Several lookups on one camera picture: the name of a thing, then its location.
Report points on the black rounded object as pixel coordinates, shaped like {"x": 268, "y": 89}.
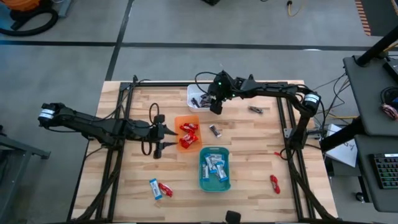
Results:
{"x": 233, "y": 216}

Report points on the black stand post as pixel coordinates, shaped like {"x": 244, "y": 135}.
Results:
{"x": 376, "y": 48}

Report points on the brown Hershey's candy bar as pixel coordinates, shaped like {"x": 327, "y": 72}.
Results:
{"x": 256, "y": 109}
{"x": 196, "y": 102}
{"x": 206, "y": 101}
{"x": 215, "y": 131}

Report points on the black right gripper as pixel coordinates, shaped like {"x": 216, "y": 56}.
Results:
{"x": 228, "y": 90}

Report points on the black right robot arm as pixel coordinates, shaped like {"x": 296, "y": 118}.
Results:
{"x": 273, "y": 91}

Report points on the black caster wheel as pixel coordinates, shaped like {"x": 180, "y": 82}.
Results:
{"x": 359, "y": 197}

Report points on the grey desk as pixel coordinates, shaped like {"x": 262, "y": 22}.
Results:
{"x": 367, "y": 99}
{"x": 363, "y": 186}

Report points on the orange translucent plastic bin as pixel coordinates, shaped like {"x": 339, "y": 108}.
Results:
{"x": 194, "y": 150}

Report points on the white plastic bin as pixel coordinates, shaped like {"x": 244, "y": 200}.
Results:
{"x": 192, "y": 91}

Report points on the orange vacuum cleaner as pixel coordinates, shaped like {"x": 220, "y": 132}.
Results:
{"x": 21, "y": 4}

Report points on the grey mounting plate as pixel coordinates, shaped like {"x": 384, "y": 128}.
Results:
{"x": 287, "y": 132}

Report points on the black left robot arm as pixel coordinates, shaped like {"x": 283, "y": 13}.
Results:
{"x": 90, "y": 123}

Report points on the dark mat with striped edge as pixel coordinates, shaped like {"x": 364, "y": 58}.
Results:
{"x": 382, "y": 15}

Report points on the grey floor box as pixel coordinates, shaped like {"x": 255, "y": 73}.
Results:
{"x": 64, "y": 7}

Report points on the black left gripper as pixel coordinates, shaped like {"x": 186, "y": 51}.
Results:
{"x": 141, "y": 130}

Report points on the teal plastic bin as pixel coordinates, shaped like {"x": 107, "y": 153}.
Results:
{"x": 214, "y": 186}

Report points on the white paper sheet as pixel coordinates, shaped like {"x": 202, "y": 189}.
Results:
{"x": 345, "y": 152}

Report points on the small red tag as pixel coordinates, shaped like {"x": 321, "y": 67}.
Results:
{"x": 277, "y": 153}

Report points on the black keyboard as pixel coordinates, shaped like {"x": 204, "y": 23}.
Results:
{"x": 387, "y": 171}

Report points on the black floor object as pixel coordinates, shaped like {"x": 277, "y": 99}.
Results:
{"x": 211, "y": 2}

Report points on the black flat device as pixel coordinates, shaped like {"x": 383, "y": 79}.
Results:
{"x": 393, "y": 70}

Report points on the grey metal cart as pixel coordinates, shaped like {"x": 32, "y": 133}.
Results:
{"x": 18, "y": 146}

